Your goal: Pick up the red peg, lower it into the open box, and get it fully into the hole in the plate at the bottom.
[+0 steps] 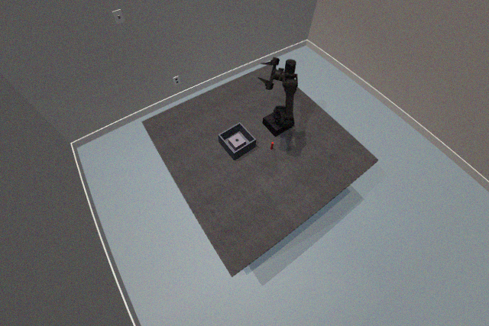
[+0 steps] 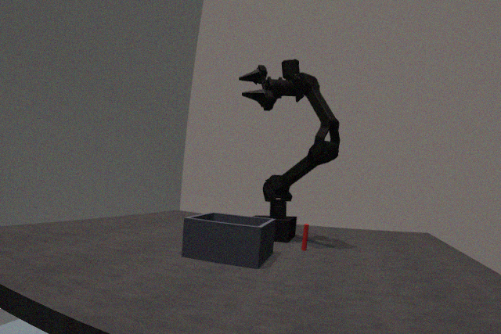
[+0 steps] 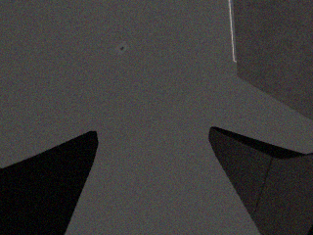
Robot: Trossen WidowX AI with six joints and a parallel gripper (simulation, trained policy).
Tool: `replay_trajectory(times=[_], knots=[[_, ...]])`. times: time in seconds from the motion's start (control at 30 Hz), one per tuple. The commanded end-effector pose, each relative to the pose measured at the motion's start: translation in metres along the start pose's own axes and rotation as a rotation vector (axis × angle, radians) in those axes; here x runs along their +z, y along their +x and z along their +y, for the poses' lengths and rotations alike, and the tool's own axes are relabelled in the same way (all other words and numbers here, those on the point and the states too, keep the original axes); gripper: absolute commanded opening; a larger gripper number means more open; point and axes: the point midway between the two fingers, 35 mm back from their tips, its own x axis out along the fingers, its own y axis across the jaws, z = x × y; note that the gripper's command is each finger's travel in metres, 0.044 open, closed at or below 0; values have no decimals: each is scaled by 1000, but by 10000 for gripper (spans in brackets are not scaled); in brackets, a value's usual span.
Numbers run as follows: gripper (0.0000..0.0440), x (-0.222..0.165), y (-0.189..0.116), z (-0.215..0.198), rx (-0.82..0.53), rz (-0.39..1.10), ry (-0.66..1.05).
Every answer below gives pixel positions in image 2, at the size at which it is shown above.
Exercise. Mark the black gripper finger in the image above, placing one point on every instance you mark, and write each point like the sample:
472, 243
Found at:
252, 76
258, 95

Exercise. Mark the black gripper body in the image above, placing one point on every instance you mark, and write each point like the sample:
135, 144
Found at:
272, 87

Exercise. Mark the red peg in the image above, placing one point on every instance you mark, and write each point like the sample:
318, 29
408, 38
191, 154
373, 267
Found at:
304, 238

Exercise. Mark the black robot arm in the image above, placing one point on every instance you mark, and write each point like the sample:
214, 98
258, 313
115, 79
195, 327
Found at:
277, 186

